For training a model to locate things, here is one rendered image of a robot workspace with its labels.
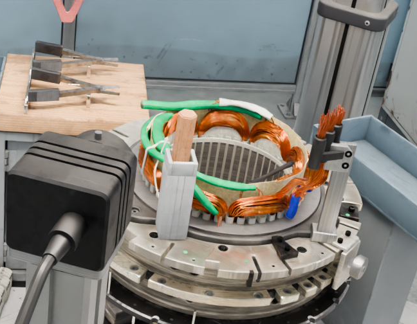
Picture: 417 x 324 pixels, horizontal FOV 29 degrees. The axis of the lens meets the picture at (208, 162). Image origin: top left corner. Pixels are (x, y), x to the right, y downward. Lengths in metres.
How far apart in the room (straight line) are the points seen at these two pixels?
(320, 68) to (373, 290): 0.38
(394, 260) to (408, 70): 2.33
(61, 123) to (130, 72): 0.18
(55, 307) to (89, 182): 0.07
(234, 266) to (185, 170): 0.11
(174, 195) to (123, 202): 0.43
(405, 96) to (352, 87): 2.11
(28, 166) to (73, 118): 0.73
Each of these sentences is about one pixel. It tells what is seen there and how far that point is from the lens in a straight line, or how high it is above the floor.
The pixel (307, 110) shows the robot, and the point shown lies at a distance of 1.34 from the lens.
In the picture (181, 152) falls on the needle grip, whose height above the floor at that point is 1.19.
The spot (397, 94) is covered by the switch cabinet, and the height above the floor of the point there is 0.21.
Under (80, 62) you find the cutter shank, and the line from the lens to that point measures 1.15.
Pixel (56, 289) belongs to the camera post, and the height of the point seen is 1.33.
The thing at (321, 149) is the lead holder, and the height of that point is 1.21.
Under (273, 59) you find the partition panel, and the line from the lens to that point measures 3.44.
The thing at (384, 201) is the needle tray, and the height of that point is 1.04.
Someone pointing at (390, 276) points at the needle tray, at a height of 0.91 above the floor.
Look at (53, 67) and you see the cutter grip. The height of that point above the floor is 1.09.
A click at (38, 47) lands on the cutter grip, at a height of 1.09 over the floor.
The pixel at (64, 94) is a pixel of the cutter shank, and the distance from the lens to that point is 1.07.
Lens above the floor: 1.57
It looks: 30 degrees down
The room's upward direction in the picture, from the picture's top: 9 degrees clockwise
